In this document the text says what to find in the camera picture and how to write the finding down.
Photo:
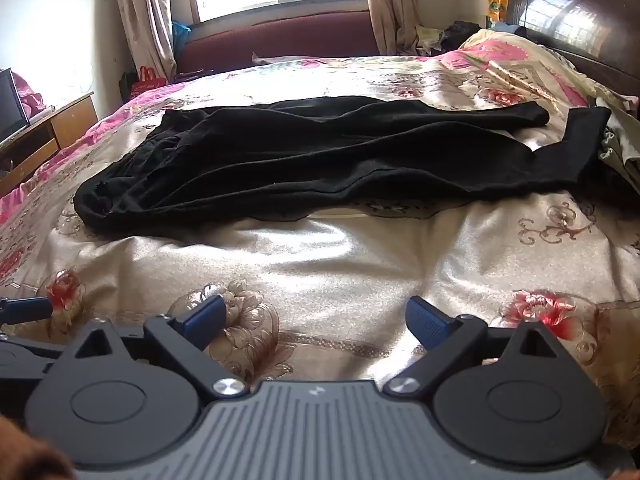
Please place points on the beige floral curtain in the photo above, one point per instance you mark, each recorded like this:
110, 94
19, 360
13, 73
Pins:
387, 0
145, 15

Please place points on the red bag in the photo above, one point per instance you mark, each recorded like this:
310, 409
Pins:
149, 82

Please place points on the black monitor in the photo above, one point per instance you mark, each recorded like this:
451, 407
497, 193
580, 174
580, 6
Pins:
11, 105

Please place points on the black clothing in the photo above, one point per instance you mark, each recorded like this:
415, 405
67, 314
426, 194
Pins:
460, 32

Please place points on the wooden tv cabinet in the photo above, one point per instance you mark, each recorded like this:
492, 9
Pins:
65, 125

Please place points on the maroon sofa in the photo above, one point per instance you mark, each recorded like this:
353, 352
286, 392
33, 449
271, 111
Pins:
280, 40

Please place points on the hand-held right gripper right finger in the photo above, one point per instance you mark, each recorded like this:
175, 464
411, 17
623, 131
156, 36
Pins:
425, 322

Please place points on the person's right forearm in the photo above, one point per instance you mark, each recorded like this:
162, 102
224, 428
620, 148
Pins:
30, 450

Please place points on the grey green cloth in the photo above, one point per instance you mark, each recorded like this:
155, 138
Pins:
622, 140

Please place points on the white green cloth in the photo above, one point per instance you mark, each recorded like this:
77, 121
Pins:
425, 37

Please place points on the black pants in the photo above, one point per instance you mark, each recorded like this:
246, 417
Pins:
300, 160

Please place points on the pink cloth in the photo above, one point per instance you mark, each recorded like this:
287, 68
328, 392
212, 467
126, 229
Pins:
30, 97

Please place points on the yellow packet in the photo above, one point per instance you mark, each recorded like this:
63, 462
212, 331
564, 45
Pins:
495, 7

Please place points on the dark wooden headboard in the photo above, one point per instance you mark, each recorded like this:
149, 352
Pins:
565, 15

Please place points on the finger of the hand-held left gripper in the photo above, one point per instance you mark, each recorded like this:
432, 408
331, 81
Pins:
25, 310
20, 357

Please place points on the blue plastic bag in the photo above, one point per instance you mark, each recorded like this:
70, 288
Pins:
180, 32

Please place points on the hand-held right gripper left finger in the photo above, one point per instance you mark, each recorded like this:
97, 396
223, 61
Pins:
205, 320

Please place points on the folded floral quilt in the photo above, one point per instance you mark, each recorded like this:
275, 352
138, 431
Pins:
525, 65

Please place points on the floral satin bed blanket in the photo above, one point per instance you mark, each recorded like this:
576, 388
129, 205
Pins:
325, 270

